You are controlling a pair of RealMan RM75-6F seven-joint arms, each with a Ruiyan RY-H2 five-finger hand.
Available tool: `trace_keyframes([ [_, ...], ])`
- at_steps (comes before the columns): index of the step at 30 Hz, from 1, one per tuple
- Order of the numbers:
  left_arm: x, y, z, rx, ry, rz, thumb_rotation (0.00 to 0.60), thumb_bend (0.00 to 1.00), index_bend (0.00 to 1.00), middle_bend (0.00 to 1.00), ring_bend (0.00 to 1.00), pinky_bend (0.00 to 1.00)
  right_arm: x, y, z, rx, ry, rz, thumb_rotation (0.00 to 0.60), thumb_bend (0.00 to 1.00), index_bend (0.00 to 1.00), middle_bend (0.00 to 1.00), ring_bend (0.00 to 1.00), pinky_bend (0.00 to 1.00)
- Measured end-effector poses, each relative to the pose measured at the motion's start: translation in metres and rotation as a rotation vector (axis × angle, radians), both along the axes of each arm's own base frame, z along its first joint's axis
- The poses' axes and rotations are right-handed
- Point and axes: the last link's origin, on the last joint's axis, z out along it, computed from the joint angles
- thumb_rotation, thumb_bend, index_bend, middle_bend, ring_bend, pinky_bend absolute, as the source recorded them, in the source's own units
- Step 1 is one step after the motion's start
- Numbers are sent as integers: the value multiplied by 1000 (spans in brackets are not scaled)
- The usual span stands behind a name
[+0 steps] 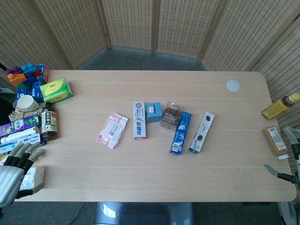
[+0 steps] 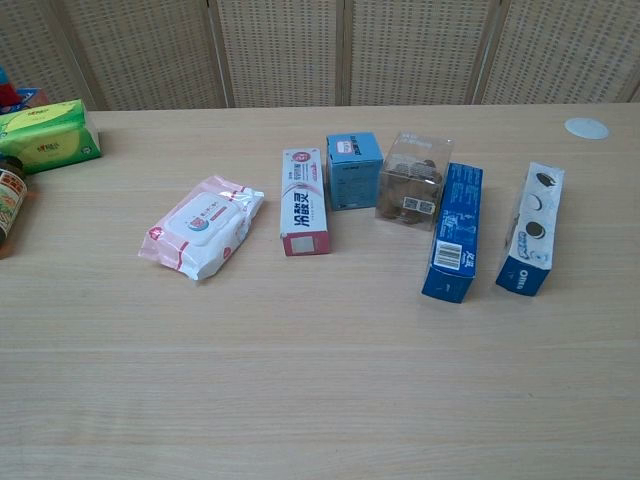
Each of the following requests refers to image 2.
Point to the pink white wet wipe pack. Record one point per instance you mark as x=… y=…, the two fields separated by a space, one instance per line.
x=200 y=227

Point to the dark blue barcode box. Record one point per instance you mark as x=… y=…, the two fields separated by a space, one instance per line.
x=452 y=235

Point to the green tissue pack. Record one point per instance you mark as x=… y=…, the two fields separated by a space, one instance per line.
x=47 y=137

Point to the clear plastic snack box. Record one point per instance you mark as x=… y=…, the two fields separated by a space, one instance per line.
x=411 y=182

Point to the light blue cube box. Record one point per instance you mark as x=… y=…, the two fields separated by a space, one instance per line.
x=352 y=172

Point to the pink white toothpaste box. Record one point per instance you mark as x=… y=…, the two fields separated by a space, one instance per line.
x=303 y=200

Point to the dark lidded sauce jar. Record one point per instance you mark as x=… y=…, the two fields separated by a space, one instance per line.
x=9 y=205

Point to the blue white Oreo box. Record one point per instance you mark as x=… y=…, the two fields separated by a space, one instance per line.
x=531 y=230

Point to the blue red snack package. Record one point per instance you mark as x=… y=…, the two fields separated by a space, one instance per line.
x=31 y=97

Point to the red blue bottle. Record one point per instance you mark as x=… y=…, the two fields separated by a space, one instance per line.
x=5 y=92

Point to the beige perforated folding screen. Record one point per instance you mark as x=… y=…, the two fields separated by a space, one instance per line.
x=320 y=50

